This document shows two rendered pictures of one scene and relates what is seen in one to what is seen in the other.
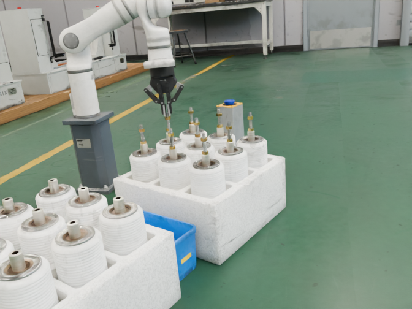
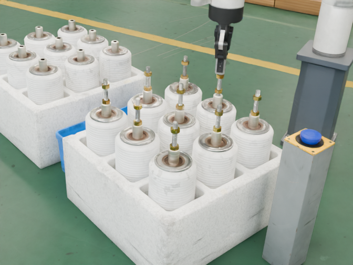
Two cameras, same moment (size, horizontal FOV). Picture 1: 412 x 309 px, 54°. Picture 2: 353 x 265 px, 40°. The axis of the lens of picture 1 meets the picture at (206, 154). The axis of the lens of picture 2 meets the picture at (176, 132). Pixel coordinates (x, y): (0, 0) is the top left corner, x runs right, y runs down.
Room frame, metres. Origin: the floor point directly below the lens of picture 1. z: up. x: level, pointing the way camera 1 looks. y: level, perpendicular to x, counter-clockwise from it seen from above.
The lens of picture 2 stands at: (1.34, -0.93, 0.79)
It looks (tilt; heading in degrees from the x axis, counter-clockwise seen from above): 31 degrees down; 99
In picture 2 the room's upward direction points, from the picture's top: 3 degrees clockwise
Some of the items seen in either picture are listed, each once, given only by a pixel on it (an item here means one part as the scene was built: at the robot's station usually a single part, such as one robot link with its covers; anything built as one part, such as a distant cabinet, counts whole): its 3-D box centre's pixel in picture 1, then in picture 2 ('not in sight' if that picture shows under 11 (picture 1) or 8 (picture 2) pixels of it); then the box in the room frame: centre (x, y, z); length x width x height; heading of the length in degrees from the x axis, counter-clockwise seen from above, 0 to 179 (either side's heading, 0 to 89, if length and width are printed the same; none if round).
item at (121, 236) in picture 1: (126, 247); (46, 100); (0.80, 0.20, 0.16); 0.10 x 0.10 x 0.18
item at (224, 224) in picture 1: (203, 193); (175, 177); (1.20, 0.02, 0.09); 0.39 x 0.39 x 0.18; 51
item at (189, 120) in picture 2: (198, 146); (179, 120); (1.20, 0.02, 0.25); 0.08 x 0.08 x 0.01
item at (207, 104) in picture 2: (170, 141); (217, 105); (1.27, 0.11, 0.25); 0.08 x 0.08 x 0.01
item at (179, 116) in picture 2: (198, 142); (179, 115); (1.20, 0.02, 0.26); 0.02 x 0.02 x 0.03
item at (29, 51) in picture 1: (65, 45); not in sight; (4.39, 1.34, 0.45); 1.51 x 0.57 x 0.74; 162
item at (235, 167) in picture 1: (232, 179); (137, 171); (1.12, -0.07, 0.16); 0.10 x 0.10 x 0.18
